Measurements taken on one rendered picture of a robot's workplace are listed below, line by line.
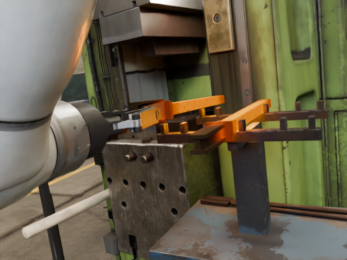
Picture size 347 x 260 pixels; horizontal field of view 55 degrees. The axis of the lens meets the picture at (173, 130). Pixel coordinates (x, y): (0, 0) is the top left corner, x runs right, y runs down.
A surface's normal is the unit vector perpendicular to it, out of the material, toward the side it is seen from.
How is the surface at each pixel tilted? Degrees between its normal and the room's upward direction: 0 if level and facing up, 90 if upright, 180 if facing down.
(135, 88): 90
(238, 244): 0
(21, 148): 125
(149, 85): 90
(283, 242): 0
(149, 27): 90
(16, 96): 136
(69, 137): 86
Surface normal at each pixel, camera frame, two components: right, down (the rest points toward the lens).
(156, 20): 0.79, 0.00
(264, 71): -0.59, 0.21
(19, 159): 0.79, 0.52
